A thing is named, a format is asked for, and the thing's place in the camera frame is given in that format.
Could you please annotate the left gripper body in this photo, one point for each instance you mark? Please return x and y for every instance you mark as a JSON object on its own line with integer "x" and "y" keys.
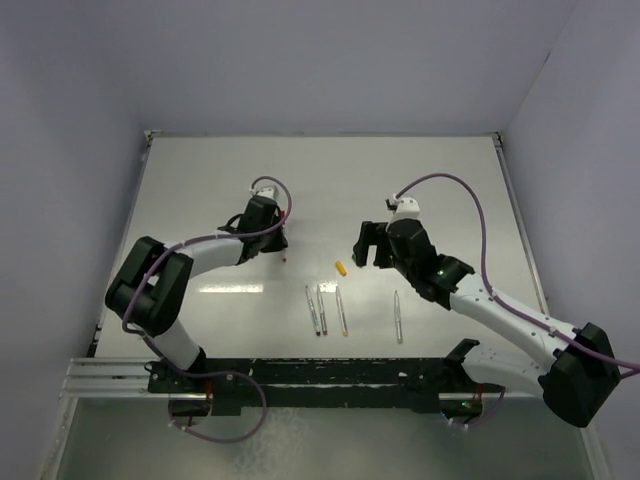
{"x": 272, "y": 242}

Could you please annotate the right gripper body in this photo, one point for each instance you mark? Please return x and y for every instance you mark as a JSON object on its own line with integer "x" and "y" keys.
{"x": 400, "y": 264}

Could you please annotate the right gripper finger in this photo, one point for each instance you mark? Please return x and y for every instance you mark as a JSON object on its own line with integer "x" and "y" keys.
{"x": 364, "y": 242}
{"x": 380, "y": 242}

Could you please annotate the red marker pen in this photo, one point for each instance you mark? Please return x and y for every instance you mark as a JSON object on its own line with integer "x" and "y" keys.
{"x": 284, "y": 239}

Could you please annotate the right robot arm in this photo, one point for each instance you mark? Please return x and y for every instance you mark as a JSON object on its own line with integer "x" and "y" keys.
{"x": 571, "y": 369}

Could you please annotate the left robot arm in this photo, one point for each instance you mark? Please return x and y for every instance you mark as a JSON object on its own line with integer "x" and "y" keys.
{"x": 149, "y": 288}

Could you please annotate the yellow pen cap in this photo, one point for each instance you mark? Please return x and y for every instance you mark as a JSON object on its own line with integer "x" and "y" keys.
{"x": 340, "y": 268}

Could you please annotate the green marker pen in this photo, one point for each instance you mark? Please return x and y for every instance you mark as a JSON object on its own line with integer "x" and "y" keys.
{"x": 398, "y": 318}

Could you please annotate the purple marker pen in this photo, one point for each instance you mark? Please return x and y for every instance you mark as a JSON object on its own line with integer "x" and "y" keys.
{"x": 322, "y": 312}

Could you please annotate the yellow marker pen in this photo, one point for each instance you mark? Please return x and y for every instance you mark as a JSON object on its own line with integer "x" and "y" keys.
{"x": 341, "y": 312}

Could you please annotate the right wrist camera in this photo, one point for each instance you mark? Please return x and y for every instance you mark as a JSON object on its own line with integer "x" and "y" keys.
{"x": 402, "y": 208}

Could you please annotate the aluminium frame rail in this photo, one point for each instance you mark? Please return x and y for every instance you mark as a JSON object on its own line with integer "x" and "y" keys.
{"x": 105, "y": 378}

